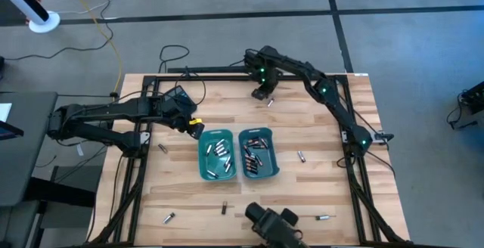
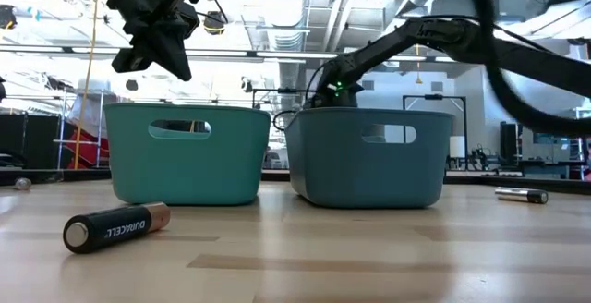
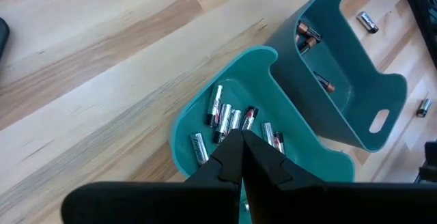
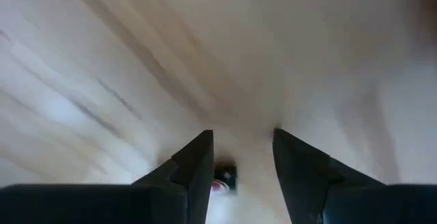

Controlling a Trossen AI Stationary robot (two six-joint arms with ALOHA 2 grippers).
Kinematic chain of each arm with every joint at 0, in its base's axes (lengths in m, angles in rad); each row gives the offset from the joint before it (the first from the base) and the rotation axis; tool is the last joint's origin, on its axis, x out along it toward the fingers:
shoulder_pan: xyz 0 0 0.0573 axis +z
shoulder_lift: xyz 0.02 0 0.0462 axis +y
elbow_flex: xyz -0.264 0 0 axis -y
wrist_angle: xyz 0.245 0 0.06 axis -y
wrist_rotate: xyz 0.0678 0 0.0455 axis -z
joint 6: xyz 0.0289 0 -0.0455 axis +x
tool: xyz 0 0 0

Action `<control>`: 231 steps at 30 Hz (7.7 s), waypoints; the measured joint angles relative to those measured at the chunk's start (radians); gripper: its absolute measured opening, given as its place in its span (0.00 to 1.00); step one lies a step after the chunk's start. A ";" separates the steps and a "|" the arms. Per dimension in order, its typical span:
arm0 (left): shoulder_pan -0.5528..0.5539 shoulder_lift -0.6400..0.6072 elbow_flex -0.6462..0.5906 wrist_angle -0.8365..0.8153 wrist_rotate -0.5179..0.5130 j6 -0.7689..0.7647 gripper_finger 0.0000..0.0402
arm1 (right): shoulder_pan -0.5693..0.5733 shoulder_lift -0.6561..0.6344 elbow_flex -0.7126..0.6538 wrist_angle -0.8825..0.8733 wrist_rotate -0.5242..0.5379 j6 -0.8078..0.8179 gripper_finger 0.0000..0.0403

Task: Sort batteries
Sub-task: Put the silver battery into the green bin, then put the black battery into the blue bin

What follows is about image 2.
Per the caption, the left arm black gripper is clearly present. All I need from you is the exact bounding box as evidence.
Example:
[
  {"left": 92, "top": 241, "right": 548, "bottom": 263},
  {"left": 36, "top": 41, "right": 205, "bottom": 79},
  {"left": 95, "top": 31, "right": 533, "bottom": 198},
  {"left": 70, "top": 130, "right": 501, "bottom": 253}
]
[{"left": 99, "top": 0, "right": 200, "bottom": 82}]

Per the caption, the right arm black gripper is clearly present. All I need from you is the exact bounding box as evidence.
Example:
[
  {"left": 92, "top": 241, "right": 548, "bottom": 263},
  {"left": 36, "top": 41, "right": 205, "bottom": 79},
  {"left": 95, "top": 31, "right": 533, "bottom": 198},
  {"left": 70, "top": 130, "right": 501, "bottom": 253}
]
[{"left": 307, "top": 91, "right": 366, "bottom": 109}]

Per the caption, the blue-grey plastic bin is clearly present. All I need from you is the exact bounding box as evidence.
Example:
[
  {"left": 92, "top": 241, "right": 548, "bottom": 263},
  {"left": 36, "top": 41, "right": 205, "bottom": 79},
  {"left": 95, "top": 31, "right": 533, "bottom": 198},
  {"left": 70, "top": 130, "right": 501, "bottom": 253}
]
[{"left": 284, "top": 107, "right": 456, "bottom": 211}]

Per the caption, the long ceiling light strip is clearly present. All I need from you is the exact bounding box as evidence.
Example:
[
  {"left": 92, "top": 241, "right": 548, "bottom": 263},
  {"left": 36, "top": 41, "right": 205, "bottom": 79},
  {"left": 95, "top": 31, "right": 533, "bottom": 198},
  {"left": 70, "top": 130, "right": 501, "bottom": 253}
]
[{"left": 0, "top": 46, "right": 463, "bottom": 68}]

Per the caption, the black ceiling lamp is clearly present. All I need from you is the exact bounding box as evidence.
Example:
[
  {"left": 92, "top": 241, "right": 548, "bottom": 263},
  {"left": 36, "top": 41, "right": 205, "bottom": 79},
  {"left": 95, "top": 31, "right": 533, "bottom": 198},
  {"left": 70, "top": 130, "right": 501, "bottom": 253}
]
[
  {"left": 0, "top": 5, "right": 18, "bottom": 30},
  {"left": 201, "top": 9, "right": 227, "bottom": 36}
]

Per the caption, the white rack with red bins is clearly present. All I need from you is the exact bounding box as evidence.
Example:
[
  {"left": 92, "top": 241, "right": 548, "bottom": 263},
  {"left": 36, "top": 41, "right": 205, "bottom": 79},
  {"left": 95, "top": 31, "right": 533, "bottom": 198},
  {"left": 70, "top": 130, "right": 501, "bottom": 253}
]
[{"left": 54, "top": 89, "right": 111, "bottom": 171}]

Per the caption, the teal green plastic bin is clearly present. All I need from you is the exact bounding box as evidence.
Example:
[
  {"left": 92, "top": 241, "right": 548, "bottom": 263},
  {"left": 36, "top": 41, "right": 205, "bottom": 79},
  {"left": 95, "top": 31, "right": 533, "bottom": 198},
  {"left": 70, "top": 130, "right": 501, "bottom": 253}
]
[{"left": 102, "top": 103, "right": 272, "bottom": 206}]

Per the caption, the black cabinet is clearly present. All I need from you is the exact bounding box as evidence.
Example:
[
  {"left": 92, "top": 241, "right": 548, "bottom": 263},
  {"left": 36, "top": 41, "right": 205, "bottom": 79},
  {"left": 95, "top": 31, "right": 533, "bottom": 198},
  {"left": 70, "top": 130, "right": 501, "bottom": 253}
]
[{"left": 0, "top": 114, "right": 61, "bottom": 170}]

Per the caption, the black computer tower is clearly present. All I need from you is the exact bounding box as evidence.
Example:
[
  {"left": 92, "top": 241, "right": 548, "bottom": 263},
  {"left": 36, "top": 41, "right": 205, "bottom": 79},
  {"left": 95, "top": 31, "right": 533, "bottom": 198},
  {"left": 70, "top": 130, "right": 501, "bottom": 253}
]
[{"left": 500, "top": 121, "right": 518, "bottom": 165}]

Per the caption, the silver black Energizer AA battery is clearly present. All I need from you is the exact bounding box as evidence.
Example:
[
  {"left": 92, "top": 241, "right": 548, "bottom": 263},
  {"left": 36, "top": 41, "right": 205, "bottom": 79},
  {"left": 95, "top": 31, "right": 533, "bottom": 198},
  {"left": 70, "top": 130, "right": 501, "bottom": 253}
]
[{"left": 494, "top": 186, "right": 549, "bottom": 205}]

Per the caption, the grey monitor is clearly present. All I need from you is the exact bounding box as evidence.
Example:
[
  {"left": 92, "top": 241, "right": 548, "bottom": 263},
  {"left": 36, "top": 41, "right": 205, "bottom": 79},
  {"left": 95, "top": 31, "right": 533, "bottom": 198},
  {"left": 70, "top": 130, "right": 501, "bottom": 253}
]
[{"left": 530, "top": 131, "right": 572, "bottom": 161}]

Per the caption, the yellow power cord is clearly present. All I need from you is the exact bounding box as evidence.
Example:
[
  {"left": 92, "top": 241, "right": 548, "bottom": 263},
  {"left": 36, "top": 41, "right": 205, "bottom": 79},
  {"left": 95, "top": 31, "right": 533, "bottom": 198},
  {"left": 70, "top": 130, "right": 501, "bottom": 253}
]
[{"left": 73, "top": 0, "right": 102, "bottom": 171}]

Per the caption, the silver spiral ceiling duct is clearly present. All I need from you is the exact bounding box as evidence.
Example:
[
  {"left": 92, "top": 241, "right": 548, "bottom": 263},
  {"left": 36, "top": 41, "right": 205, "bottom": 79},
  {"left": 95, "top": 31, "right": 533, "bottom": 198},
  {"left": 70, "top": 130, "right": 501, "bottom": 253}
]
[
  {"left": 256, "top": 0, "right": 309, "bottom": 110},
  {"left": 368, "top": 0, "right": 463, "bottom": 57}
]

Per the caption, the black aluminium table frame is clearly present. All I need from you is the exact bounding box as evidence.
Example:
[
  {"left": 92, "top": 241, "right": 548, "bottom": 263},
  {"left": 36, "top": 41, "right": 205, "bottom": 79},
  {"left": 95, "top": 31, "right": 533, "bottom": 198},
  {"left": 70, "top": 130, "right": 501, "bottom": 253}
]
[{"left": 0, "top": 167, "right": 591, "bottom": 192}]

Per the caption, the thick black cable sleeve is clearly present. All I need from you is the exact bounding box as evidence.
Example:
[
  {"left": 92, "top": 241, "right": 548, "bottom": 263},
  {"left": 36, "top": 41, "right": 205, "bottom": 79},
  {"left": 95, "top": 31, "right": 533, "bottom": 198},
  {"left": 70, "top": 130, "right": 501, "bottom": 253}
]
[{"left": 362, "top": 0, "right": 591, "bottom": 138}]

